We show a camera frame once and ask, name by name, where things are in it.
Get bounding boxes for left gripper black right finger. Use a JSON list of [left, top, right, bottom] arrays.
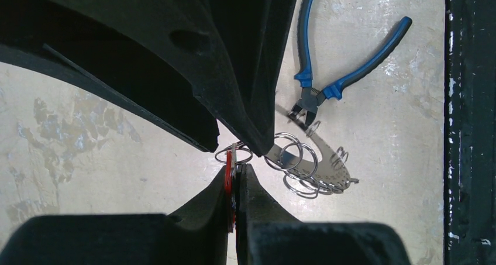
[[235, 164, 410, 264]]

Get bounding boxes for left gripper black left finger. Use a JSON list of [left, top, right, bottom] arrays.
[[1, 170, 228, 264]]

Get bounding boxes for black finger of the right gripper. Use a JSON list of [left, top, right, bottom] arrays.
[[48, 0, 296, 156], [1, 0, 219, 152]]

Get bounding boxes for red key tag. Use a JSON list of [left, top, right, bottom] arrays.
[[224, 144, 236, 233]]

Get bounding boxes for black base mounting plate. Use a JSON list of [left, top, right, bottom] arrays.
[[444, 0, 495, 264]]

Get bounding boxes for blue handled pliers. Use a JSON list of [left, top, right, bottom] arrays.
[[287, 0, 413, 131]]

